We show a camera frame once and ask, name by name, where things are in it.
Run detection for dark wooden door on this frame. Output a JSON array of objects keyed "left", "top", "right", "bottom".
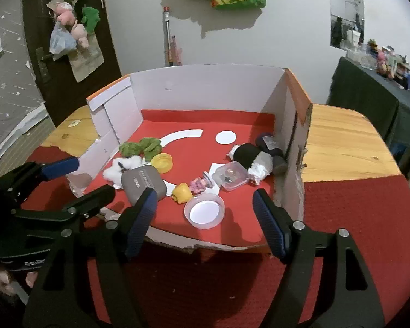
[{"left": 23, "top": 0, "right": 121, "bottom": 125}]

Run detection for green plush on door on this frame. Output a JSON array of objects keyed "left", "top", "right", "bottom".
[{"left": 81, "top": 6, "right": 101, "bottom": 34}]

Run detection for small clear plastic container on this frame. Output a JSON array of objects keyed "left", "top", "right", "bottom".
[{"left": 212, "top": 162, "right": 250, "bottom": 191}]

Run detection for yellow and pink small toy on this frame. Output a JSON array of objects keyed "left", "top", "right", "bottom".
[{"left": 170, "top": 172, "right": 215, "bottom": 204}]

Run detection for dark green covered side table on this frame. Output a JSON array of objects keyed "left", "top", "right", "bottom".
[{"left": 327, "top": 57, "right": 410, "bottom": 147}]

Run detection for wall mirror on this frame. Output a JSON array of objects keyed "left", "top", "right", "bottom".
[{"left": 330, "top": 0, "right": 364, "bottom": 50}]

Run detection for green fuzzy scrunchie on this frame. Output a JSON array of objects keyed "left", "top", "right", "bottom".
[
  {"left": 139, "top": 137, "right": 163, "bottom": 162},
  {"left": 119, "top": 142, "right": 143, "bottom": 158}
]

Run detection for yellow plastic cap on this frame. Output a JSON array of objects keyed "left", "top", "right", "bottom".
[{"left": 150, "top": 153, "right": 173, "bottom": 174}]

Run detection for dark blue cosmetic bottle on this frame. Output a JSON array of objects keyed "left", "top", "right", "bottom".
[{"left": 255, "top": 133, "right": 288, "bottom": 175}]

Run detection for red table cloth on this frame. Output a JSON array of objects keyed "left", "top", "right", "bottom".
[{"left": 20, "top": 144, "right": 410, "bottom": 328}]

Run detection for grey eye shadow case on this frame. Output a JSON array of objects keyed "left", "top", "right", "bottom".
[{"left": 121, "top": 165, "right": 167, "bottom": 205}]

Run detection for stick with orange tip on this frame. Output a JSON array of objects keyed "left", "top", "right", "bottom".
[{"left": 163, "top": 6, "right": 174, "bottom": 66}]

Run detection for person's left hand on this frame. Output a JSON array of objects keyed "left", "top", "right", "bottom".
[{"left": 0, "top": 269, "right": 38, "bottom": 296}]

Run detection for pink plush toys on door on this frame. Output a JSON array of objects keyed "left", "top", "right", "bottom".
[{"left": 54, "top": 2, "right": 89, "bottom": 49}]

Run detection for cardboard box with red bottom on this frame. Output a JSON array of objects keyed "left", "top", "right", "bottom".
[{"left": 66, "top": 63, "right": 313, "bottom": 252}]

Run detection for white fluffy scrunchie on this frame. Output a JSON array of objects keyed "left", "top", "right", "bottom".
[{"left": 102, "top": 156, "right": 143, "bottom": 190}]

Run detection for black and white sock roll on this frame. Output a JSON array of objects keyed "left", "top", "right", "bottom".
[{"left": 227, "top": 143, "right": 273, "bottom": 185}]

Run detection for round white lidded jar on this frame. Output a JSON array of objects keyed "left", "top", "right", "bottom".
[{"left": 183, "top": 192, "right": 225, "bottom": 230}]

